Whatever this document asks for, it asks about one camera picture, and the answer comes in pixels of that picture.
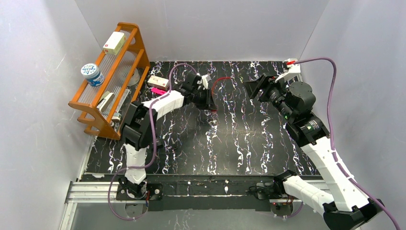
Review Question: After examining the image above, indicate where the red cable padlock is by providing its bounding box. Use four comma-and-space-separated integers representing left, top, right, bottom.
211, 77, 232, 113

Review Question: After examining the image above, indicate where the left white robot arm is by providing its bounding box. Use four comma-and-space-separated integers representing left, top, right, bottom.
118, 73, 216, 199

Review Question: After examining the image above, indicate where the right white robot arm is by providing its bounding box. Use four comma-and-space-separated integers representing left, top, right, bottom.
244, 74, 383, 230

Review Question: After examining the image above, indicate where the black padlock key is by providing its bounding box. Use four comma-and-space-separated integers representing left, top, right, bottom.
170, 138, 178, 150

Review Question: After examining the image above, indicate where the pink plastic tool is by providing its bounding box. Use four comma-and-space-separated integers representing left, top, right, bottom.
151, 87, 167, 95

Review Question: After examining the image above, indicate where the small white cardboard box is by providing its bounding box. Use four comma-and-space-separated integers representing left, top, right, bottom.
147, 75, 169, 91

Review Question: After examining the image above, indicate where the clear glass bowl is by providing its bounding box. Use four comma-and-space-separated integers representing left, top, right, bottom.
128, 69, 140, 86

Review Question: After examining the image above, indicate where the white stapler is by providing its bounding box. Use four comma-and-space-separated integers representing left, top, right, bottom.
96, 91, 115, 113

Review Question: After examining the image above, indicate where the orange wooden shelf rack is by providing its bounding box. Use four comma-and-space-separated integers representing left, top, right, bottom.
68, 22, 151, 140

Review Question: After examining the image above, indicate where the white green box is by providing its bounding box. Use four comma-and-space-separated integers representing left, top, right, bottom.
103, 32, 126, 55

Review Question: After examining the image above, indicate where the blue white round jar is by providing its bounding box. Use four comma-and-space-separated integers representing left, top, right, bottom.
80, 63, 105, 87

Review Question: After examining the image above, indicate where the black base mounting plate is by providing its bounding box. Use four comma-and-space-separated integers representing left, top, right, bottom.
116, 179, 301, 215

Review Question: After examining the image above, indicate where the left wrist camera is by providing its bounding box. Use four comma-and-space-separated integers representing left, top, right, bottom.
202, 74, 211, 89

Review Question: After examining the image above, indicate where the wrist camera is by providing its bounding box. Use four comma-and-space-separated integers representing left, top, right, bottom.
202, 74, 211, 89
275, 58, 303, 82

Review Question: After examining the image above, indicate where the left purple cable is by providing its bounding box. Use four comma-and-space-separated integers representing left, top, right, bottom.
108, 63, 197, 221

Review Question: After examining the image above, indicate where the purple cable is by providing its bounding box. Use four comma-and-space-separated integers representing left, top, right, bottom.
287, 57, 402, 230
108, 63, 197, 221

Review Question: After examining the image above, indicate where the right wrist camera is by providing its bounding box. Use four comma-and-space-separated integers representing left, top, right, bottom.
275, 58, 303, 82

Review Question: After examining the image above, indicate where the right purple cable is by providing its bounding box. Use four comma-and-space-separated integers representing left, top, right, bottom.
287, 57, 402, 230

